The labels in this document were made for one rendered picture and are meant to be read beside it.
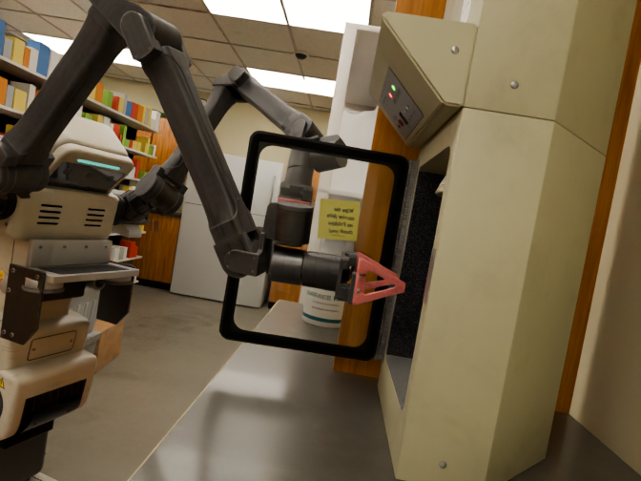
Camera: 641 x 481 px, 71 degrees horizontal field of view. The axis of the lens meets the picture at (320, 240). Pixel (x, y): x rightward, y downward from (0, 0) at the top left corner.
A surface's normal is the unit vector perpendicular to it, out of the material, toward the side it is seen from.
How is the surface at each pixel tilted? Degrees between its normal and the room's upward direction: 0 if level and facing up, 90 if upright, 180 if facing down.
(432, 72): 90
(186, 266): 90
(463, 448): 90
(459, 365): 90
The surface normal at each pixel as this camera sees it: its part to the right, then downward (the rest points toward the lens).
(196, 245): -0.05, 0.04
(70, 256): 0.93, 0.18
